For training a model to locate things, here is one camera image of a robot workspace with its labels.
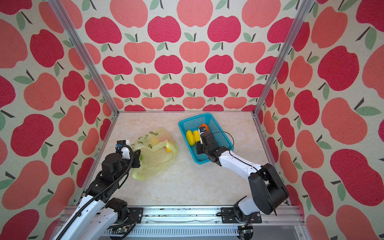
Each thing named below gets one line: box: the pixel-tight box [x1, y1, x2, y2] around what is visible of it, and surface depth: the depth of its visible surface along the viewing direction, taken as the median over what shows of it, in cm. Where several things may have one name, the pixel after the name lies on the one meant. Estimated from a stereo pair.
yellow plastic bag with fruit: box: [130, 127, 180, 181], surface depth 89 cm
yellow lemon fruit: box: [186, 130, 195, 146], surface depth 101 cm
